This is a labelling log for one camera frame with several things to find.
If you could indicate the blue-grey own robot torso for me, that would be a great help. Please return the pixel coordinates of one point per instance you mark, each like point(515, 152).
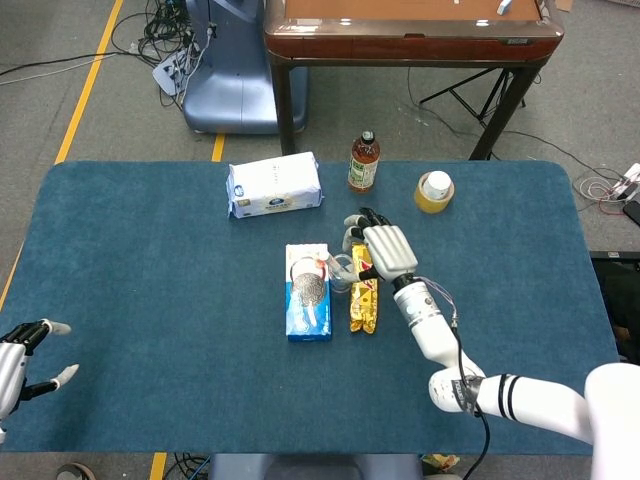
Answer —
point(315, 467)

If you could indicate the blue cookie box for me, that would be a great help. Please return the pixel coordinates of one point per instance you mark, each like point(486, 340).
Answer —
point(307, 320)

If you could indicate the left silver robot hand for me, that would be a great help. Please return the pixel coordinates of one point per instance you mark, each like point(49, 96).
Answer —
point(10, 365)

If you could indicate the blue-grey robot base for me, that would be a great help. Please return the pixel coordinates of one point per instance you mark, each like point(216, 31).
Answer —
point(235, 90)

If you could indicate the brown mahjong table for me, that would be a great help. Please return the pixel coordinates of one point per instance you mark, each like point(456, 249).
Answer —
point(410, 45)

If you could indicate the cardboard box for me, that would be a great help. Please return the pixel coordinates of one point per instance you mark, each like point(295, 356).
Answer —
point(565, 4)

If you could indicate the blue table mat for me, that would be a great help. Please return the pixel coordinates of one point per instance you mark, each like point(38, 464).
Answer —
point(150, 300)

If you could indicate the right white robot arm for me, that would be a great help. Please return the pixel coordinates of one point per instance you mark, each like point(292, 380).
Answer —
point(435, 335)

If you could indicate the amber tea bottle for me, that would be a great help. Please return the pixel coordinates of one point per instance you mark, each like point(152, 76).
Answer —
point(363, 167)

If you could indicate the white adapter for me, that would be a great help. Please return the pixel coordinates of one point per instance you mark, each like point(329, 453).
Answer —
point(632, 172)

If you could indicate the clear glass jar cartoon print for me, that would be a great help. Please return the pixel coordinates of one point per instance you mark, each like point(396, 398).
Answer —
point(342, 285)

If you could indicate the clear white-capped tube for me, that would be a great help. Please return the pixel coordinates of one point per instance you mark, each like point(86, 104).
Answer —
point(325, 257)

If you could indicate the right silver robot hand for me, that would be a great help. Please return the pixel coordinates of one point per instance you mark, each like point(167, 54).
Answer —
point(392, 247)

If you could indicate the black phone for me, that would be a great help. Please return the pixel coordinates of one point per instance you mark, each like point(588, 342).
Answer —
point(633, 212)

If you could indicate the yellow snack packet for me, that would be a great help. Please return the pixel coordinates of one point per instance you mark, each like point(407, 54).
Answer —
point(364, 305)

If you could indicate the white power strip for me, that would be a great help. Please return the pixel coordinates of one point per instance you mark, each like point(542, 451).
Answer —
point(167, 72)

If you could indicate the white tissue pack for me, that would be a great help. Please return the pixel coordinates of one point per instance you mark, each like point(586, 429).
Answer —
point(275, 185)

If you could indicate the crumpled snack wrapper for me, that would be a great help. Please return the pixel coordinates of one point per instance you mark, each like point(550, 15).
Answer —
point(440, 462)

